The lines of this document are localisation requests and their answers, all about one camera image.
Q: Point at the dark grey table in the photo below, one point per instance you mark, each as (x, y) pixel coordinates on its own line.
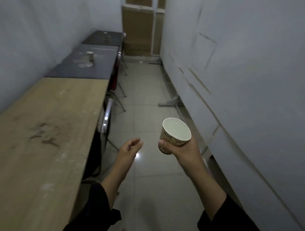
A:
(104, 38)
(85, 66)

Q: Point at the white framed brown door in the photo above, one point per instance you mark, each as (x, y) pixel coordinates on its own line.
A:
(159, 28)

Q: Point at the brown cardboard sheet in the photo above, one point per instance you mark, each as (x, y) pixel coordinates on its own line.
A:
(138, 31)

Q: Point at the printed paper cup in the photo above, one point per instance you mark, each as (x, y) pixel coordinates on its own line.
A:
(175, 133)

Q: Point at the person's left fingers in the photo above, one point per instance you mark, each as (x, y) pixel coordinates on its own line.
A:
(136, 143)

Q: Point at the light wooden table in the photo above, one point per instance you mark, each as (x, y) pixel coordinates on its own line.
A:
(45, 142)

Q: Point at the person's right hand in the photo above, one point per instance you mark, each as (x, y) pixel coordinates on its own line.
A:
(188, 154)

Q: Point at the red chair with chrome legs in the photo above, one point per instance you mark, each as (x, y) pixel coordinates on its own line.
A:
(114, 76)

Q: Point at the chrome frame chair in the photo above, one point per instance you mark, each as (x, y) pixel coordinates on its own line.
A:
(104, 123)

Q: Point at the person's right thumb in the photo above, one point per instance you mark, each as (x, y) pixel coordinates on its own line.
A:
(165, 145)

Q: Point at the grey metal floor bracket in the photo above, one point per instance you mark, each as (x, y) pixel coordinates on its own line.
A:
(172, 101)

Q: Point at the person's right forearm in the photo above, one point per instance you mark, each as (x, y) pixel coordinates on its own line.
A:
(207, 190)

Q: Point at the person's left hand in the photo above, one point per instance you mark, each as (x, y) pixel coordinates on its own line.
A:
(127, 152)

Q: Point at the small paper cup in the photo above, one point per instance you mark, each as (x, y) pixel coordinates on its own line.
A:
(90, 56)

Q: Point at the person's left forearm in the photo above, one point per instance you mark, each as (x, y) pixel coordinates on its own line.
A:
(114, 180)

